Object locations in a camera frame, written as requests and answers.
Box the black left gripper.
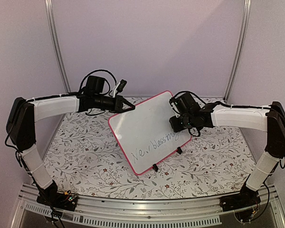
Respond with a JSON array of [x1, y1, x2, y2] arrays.
[[94, 95, 135, 114]]

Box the pink framed whiteboard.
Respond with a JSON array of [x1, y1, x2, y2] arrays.
[[108, 91, 192, 175]]

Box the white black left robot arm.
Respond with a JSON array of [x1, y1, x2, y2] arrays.
[[6, 75, 135, 206]]

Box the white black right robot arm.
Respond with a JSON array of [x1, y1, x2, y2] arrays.
[[169, 91, 285, 207]]

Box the black whiteboard foot clip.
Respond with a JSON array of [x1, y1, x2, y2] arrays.
[[177, 147, 183, 154], [152, 164, 159, 172]]

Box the floral patterned table mat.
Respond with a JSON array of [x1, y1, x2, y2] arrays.
[[44, 111, 255, 200]]

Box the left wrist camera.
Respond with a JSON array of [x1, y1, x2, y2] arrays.
[[109, 79, 127, 97]]

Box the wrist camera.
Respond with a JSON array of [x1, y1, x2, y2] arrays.
[[109, 79, 127, 97], [169, 97, 181, 118]]

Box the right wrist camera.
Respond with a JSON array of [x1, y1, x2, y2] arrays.
[[169, 97, 181, 118]]

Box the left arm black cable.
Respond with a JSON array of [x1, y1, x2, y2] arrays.
[[78, 69, 117, 95]]

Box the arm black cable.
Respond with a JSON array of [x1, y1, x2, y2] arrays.
[[173, 91, 285, 169], [78, 69, 117, 95]]

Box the aluminium front rail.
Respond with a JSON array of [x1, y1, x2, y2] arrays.
[[11, 184, 285, 228]]

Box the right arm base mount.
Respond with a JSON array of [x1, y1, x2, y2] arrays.
[[219, 186, 261, 212]]

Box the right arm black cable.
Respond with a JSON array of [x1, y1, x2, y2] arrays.
[[173, 91, 285, 169]]

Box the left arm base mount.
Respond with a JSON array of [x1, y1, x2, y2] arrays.
[[37, 190, 78, 211]]

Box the left aluminium corner post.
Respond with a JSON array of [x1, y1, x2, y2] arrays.
[[45, 0, 71, 92]]

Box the aluminium corner post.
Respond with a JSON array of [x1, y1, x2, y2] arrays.
[[45, 0, 71, 92], [223, 0, 251, 102]]

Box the right aluminium corner post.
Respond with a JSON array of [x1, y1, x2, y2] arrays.
[[223, 0, 251, 102]]

